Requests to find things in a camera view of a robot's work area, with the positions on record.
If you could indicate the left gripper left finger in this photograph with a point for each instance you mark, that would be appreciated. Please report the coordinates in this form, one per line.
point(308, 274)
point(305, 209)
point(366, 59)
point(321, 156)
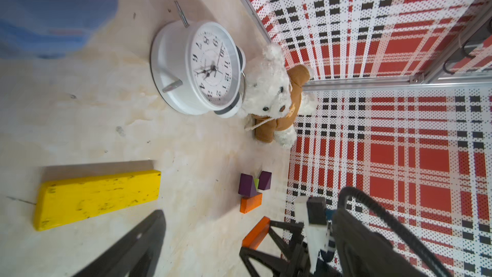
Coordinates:
point(135, 254)

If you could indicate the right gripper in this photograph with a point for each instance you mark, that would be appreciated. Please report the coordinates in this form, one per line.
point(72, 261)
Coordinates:
point(296, 250)

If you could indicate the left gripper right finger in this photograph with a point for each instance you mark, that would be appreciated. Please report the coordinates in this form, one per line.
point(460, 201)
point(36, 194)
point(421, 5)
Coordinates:
point(365, 253)

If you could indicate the white alarm clock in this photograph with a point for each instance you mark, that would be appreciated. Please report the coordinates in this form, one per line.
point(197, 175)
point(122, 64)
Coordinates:
point(197, 68)

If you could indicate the orange trapezoid block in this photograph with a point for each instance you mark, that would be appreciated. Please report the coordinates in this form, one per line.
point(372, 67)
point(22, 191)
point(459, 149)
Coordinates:
point(250, 203)

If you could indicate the white teddy bear brown hoodie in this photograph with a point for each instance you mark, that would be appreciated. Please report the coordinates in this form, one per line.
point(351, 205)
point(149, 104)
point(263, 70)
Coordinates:
point(274, 97)

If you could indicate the yellow long block top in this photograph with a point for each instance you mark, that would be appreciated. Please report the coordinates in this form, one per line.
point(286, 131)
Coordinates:
point(68, 201)

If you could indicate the purple triangle block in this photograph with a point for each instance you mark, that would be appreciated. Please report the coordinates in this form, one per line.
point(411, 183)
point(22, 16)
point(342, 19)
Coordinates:
point(247, 186)
point(265, 179)

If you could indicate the orange rectangular block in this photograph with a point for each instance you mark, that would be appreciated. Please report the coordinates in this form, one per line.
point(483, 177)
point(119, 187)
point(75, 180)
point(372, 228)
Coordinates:
point(256, 236)

